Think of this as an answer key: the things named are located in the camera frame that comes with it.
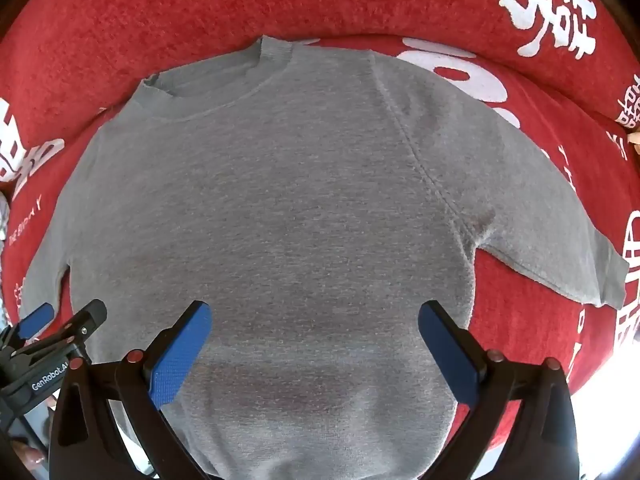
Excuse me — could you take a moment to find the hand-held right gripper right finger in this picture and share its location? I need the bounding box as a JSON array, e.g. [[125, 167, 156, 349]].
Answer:
[[417, 301, 581, 480]]

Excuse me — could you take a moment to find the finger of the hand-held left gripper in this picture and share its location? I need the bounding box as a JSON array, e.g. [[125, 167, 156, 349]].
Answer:
[[0, 302, 55, 361], [25, 299, 108, 367]]

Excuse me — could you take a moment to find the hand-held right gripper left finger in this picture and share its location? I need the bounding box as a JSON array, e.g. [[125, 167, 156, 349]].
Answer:
[[49, 301, 221, 480]]

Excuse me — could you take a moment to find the grey t-shirt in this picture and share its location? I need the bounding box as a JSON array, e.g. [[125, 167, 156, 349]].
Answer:
[[24, 35, 630, 480]]

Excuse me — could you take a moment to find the person's left hand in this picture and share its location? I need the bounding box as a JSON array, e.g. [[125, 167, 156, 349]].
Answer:
[[10, 439, 51, 472]]

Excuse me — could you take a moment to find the red printed sofa cover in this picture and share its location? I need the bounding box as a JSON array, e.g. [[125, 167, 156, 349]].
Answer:
[[0, 0, 640, 461]]

